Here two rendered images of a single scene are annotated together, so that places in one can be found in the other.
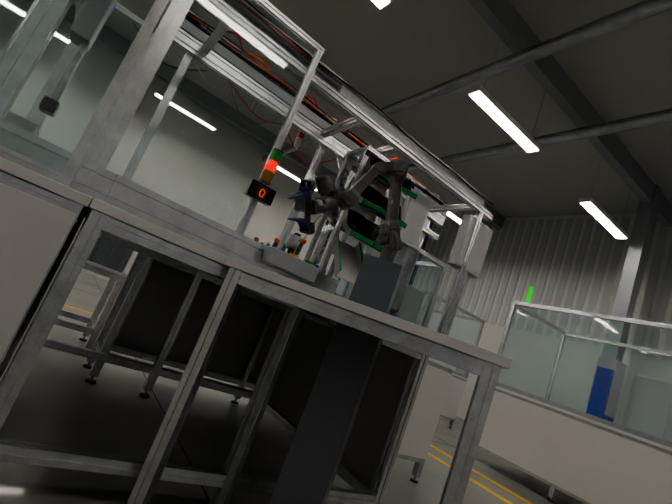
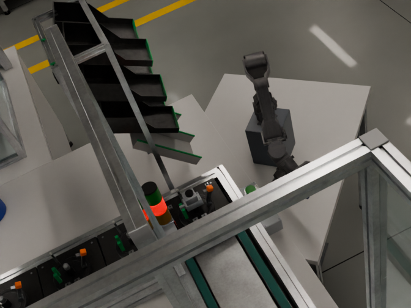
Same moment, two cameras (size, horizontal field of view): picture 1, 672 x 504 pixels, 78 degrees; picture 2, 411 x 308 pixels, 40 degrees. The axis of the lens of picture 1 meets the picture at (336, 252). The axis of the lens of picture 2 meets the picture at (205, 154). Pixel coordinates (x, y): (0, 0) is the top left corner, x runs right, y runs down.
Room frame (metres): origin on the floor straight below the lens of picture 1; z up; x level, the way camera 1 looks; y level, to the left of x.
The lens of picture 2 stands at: (1.19, 1.33, 2.60)
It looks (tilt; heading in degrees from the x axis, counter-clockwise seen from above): 46 degrees down; 293
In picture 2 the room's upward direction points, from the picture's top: 20 degrees counter-clockwise
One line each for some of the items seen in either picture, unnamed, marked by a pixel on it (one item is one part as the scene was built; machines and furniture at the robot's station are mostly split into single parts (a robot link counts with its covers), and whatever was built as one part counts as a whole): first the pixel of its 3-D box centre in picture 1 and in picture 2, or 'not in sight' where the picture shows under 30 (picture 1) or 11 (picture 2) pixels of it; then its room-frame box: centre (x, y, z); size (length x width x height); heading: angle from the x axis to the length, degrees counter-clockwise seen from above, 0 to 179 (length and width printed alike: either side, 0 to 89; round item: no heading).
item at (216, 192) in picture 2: not in sight; (197, 214); (1.78, 0.18, 0.96); 0.24 x 0.24 x 0.02; 32
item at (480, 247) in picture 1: (457, 288); not in sight; (3.17, -0.98, 1.42); 0.30 x 0.09 x 1.13; 122
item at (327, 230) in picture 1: (325, 240); not in sight; (2.77, 0.09, 1.32); 0.14 x 0.14 x 0.38
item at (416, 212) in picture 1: (395, 249); not in sight; (3.02, -0.41, 1.50); 0.38 x 0.21 x 0.88; 32
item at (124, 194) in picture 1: (237, 247); (270, 256); (1.50, 0.34, 0.91); 0.89 x 0.06 x 0.11; 122
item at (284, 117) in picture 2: (376, 288); (271, 137); (1.53, -0.19, 0.96); 0.14 x 0.14 x 0.20; 76
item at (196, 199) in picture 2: (293, 241); (188, 199); (1.78, 0.19, 1.06); 0.08 x 0.04 x 0.07; 32
